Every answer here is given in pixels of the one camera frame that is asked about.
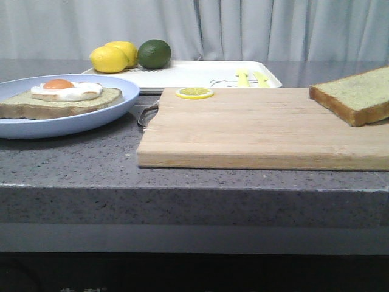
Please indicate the light blue round plate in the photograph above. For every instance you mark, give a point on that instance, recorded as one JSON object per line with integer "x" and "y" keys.
{"x": 36, "y": 129}

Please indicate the white curtain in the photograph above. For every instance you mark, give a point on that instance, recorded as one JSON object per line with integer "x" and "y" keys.
{"x": 200, "y": 30}

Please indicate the back yellow lemon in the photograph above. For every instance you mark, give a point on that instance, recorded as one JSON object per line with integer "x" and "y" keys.
{"x": 128, "y": 48}

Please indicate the bread slice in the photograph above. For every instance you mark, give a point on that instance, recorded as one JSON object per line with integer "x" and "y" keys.
{"x": 359, "y": 99}
{"x": 25, "y": 106}

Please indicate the green lime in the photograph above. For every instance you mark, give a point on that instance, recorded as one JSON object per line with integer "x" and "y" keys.
{"x": 154, "y": 54}

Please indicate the wooden cutting board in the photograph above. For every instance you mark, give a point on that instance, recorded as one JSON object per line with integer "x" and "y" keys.
{"x": 263, "y": 128}

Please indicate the fried egg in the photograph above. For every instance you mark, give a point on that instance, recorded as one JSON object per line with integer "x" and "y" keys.
{"x": 61, "y": 90}

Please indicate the metal cutting board handle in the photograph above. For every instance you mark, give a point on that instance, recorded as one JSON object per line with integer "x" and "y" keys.
{"x": 147, "y": 114}

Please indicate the yellow lemon slice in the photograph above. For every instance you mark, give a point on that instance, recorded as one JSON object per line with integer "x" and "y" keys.
{"x": 194, "y": 93}

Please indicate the front yellow lemon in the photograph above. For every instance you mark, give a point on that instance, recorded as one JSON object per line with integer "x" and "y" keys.
{"x": 108, "y": 59}

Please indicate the white rectangular tray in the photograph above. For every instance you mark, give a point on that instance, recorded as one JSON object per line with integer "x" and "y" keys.
{"x": 181, "y": 74}

